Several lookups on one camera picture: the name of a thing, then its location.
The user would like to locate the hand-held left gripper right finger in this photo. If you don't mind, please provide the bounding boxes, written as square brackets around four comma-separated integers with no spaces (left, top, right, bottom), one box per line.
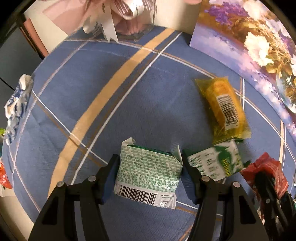
[181,154,271,241]

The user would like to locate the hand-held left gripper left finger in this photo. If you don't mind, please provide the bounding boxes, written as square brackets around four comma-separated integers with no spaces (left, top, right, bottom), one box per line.
[28,154,120,241]

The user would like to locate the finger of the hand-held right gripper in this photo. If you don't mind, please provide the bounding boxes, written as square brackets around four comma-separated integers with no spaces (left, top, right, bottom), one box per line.
[281,192,296,232]
[253,171,286,241]

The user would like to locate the red crinkled snack packet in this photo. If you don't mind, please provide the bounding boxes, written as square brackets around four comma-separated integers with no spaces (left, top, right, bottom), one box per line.
[239,152,289,200]

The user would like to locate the green white snack packet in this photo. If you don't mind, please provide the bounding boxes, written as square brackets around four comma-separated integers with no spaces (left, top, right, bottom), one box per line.
[113,137,184,209]
[186,139,251,182]

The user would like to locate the yellow snack packet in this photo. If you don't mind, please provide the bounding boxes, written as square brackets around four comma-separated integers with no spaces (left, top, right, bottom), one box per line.
[194,77,252,144]

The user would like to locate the blue plaid tablecloth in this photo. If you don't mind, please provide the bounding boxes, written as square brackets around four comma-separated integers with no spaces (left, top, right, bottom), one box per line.
[2,24,296,241]

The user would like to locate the orange red wrapper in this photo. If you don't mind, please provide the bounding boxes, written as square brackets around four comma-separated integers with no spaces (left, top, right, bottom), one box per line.
[0,160,13,190]

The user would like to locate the blue white crumpled packet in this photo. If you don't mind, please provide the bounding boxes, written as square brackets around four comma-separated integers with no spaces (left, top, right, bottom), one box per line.
[4,74,34,146]

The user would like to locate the floral painting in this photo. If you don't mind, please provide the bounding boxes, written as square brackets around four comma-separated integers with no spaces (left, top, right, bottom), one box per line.
[190,0,296,129]

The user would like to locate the white printed bag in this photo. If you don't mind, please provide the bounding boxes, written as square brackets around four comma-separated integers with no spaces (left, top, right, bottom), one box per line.
[44,0,158,44]

